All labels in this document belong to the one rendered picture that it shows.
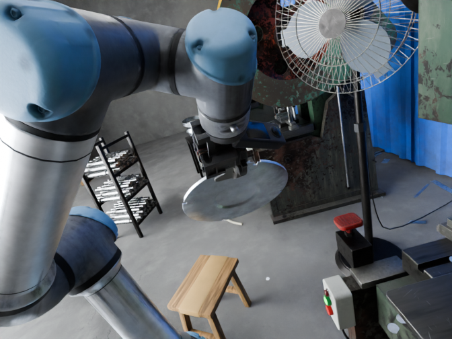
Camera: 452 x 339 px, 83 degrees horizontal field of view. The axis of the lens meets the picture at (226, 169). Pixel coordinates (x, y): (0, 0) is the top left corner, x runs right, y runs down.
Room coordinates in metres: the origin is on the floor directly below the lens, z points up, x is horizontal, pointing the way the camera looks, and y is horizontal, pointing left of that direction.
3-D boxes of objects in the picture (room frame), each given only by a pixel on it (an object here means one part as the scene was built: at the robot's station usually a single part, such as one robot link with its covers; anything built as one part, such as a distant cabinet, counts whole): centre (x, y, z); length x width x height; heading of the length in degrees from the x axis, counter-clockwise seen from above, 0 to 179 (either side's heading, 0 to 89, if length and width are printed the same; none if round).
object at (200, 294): (1.01, 0.26, 0.16); 0.34 x 0.24 x 0.34; 150
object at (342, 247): (0.59, -0.30, 0.62); 0.10 x 0.06 x 0.20; 179
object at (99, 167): (2.41, 1.05, 0.47); 0.46 x 0.43 x 0.95; 69
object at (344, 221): (0.61, -0.30, 0.72); 0.07 x 0.06 x 0.08; 89
